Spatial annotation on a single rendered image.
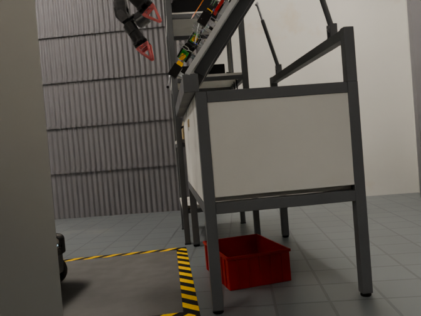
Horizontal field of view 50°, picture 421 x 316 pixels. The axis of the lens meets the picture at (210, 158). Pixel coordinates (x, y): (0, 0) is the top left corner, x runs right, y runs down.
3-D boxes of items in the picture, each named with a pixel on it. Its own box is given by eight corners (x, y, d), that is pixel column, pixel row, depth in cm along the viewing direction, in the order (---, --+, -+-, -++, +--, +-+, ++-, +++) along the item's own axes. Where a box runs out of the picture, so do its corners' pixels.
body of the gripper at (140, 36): (150, 44, 220) (141, 31, 221) (146, 39, 210) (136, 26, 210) (139, 51, 221) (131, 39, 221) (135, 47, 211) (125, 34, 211)
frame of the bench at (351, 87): (213, 315, 162) (195, 91, 159) (193, 245, 279) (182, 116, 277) (373, 296, 167) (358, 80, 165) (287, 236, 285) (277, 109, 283)
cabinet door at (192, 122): (201, 202, 165) (192, 94, 164) (192, 189, 219) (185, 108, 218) (208, 201, 165) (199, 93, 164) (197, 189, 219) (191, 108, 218)
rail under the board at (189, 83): (183, 92, 159) (182, 74, 159) (176, 116, 276) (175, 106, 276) (199, 91, 160) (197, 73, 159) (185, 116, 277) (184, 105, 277)
